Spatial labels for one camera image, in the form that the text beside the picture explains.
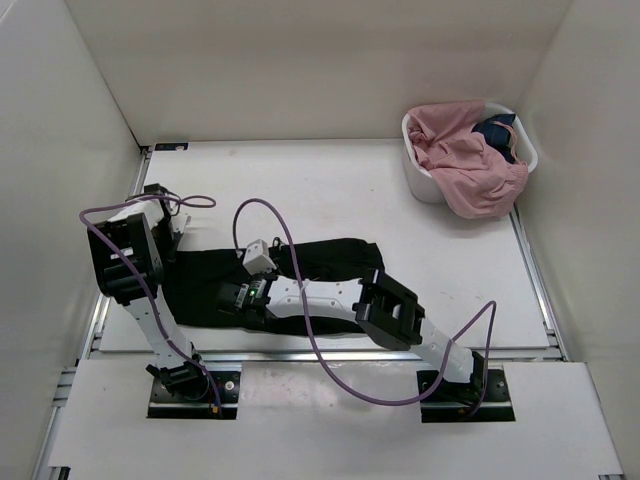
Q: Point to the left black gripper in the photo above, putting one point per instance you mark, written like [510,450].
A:
[170,255]

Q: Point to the black trousers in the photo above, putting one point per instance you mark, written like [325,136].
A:
[211,289]

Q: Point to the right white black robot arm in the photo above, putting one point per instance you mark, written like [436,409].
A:
[385,310]

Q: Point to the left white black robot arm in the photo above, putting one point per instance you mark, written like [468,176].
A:
[132,245]

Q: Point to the blue label sticker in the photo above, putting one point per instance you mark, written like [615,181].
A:
[174,146]

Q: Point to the white front cover board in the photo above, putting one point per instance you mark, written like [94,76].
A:
[292,422]

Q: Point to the white laundry basket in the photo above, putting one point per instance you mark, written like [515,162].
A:
[421,184]

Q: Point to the pink garment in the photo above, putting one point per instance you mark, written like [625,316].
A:
[474,178]

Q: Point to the navy blue garment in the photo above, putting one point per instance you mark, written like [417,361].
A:
[499,133]

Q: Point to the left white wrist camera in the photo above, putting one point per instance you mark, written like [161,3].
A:
[179,223]

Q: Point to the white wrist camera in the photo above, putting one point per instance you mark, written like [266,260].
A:
[179,223]
[256,259]

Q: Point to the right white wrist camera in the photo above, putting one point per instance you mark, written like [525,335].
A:
[256,259]

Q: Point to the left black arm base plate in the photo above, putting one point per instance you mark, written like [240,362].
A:
[199,401]

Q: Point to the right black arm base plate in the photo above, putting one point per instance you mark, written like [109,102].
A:
[456,403]

